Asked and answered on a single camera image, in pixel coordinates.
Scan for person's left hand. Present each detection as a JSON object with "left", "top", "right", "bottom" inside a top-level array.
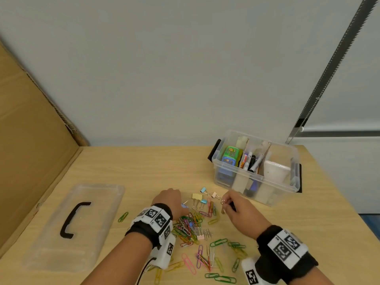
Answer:
[{"left": 151, "top": 188, "right": 190, "bottom": 220}]

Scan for person's right hand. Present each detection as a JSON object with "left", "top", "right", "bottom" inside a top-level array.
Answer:
[{"left": 221, "top": 190, "right": 273, "bottom": 240}]

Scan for pile of colourful paper clips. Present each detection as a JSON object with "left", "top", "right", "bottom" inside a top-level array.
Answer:
[{"left": 117, "top": 200, "right": 249, "bottom": 285}]

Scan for clear plastic storage box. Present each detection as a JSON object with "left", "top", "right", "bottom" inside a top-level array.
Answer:
[{"left": 207, "top": 129, "right": 303, "bottom": 207}]

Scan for white marker black cap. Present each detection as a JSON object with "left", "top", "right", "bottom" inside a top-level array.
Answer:
[{"left": 250, "top": 153, "right": 265, "bottom": 173}]

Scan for person's left forearm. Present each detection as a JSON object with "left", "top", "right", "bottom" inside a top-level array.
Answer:
[{"left": 80, "top": 234, "right": 152, "bottom": 285}]

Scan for person's right forearm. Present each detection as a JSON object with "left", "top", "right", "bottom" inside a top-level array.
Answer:
[{"left": 285, "top": 266, "right": 336, "bottom": 285}]

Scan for black left wristband with tags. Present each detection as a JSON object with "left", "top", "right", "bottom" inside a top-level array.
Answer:
[{"left": 125, "top": 203, "right": 174, "bottom": 249}]

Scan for black wristband with tags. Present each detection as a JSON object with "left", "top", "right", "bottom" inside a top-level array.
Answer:
[
  {"left": 125, "top": 203, "right": 174, "bottom": 249},
  {"left": 256, "top": 224, "right": 319, "bottom": 285}
]

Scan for wooden table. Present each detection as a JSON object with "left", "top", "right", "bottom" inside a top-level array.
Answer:
[{"left": 0, "top": 144, "right": 380, "bottom": 285}]

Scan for black right wristband with tags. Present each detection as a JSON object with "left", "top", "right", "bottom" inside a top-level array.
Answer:
[{"left": 256, "top": 224, "right": 319, "bottom": 285}]

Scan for brown cardboard panel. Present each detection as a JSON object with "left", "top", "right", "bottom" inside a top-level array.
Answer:
[{"left": 0, "top": 40, "right": 90, "bottom": 259}]

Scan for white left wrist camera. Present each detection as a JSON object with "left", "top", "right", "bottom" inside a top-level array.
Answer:
[{"left": 148, "top": 234, "right": 177, "bottom": 270}]

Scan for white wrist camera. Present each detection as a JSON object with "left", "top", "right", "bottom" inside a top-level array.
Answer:
[
  {"left": 148, "top": 234, "right": 177, "bottom": 270},
  {"left": 240, "top": 256, "right": 269, "bottom": 285}
]

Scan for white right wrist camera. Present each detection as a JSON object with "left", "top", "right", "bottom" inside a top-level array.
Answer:
[{"left": 240, "top": 256, "right": 269, "bottom": 285}]

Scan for black camera cable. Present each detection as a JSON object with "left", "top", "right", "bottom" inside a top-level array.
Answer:
[{"left": 137, "top": 256, "right": 157, "bottom": 285}]

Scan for clear lid with black handle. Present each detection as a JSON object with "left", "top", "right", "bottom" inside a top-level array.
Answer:
[{"left": 22, "top": 183, "right": 126, "bottom": 273}]

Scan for grey horizontal wall rail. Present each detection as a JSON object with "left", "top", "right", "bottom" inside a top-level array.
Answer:
[{"left": 299, "top": 126, "right": 380, "bottom": 138}]

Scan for black perforated wall strip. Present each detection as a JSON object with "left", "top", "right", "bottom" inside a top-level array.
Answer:
[{"left": 286, "top": 0, "right": 380, "bottom": 145}]

